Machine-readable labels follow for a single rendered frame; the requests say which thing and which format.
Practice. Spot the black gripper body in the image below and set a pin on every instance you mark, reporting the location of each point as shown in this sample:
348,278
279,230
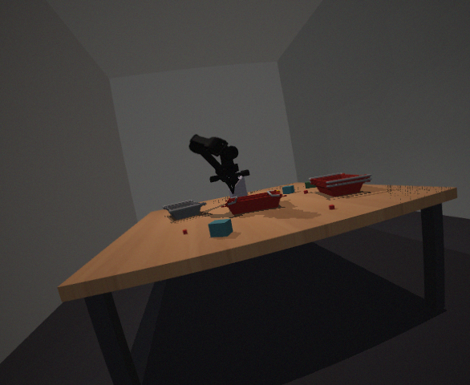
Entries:
235,176

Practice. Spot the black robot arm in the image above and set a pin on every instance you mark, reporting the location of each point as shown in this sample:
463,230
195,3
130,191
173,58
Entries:
215,146

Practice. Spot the light blue cube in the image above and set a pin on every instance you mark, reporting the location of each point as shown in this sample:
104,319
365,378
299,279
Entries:
288,189
220,228

